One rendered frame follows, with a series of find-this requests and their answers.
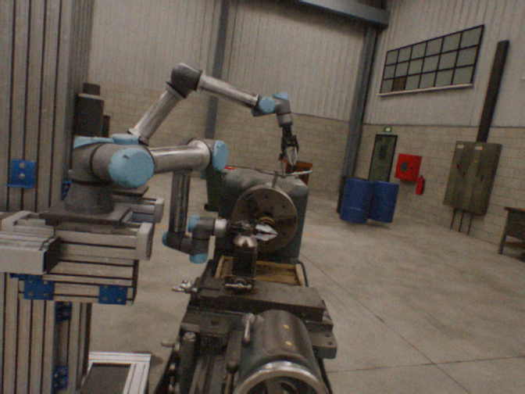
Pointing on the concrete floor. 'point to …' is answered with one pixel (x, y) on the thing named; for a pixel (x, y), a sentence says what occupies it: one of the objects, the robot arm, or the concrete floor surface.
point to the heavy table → (299, 170)
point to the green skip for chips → (214, 188)
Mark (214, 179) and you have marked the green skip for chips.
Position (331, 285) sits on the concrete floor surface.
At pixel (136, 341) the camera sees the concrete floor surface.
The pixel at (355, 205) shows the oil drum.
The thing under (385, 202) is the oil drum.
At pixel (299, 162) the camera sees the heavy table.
